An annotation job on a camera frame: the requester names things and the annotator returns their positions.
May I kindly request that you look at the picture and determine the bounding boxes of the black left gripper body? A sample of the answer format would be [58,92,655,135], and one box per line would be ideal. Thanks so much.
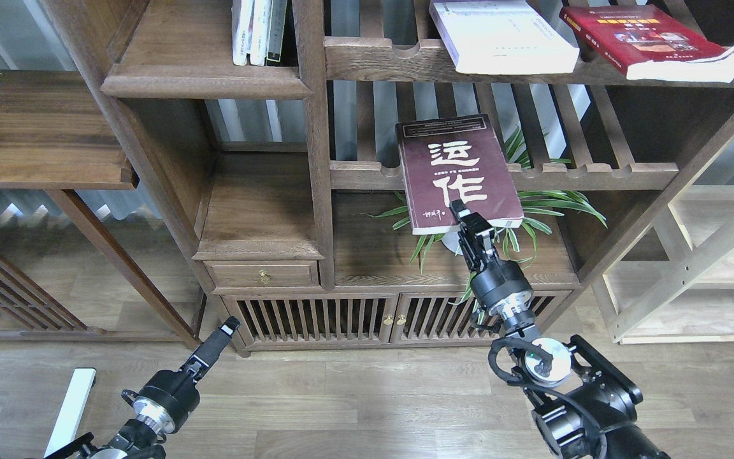
[132,331,231,435]

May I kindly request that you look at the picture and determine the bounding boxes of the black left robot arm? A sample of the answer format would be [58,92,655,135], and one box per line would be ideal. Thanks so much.
[47,316,241,458]

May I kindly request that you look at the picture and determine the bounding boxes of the white upright book left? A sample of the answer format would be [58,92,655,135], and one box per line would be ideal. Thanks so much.
[232,0,254,66]

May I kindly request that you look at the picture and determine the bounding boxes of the dark wooden bookshelf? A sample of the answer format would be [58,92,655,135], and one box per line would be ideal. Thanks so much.
[41,1,734,351]

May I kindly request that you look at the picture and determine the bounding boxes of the dark green upright book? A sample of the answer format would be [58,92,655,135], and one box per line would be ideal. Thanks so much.
[265,0,288,66]

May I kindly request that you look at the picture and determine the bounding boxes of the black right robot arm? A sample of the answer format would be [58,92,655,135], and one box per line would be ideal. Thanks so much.
[450,200,666,458]

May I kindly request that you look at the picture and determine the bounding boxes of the red hardcover book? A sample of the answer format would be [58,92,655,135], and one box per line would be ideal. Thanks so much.
[560,5,734,82]

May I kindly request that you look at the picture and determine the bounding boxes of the maroon book white characters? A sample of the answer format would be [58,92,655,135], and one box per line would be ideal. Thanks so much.
[395,113,524,235]

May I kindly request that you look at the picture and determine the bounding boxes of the white upright book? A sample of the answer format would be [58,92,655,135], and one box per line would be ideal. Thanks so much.
[232,0,254,66]
[248,0,271,66]

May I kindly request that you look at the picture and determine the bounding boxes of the white paperback book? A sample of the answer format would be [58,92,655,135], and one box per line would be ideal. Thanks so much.
[429,1,579,75]

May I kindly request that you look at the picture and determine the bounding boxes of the white metal bar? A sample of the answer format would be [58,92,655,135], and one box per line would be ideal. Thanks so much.
[44,368,96,457]

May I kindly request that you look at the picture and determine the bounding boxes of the white upright book middle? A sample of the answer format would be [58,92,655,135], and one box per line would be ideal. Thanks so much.
[248,0,271,66]

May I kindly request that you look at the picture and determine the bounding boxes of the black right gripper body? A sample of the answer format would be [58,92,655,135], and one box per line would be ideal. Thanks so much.
[457,215,533,321]

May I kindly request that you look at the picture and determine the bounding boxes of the light wooden shelf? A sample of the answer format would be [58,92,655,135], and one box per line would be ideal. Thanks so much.
[591,105,734,346]

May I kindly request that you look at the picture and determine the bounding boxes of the dark wooden side table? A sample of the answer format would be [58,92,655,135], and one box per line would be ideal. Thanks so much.
[0,70,204,346]

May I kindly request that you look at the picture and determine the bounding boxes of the white plant pot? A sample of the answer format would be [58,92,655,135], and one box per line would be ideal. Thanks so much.
[441,231,465,256]

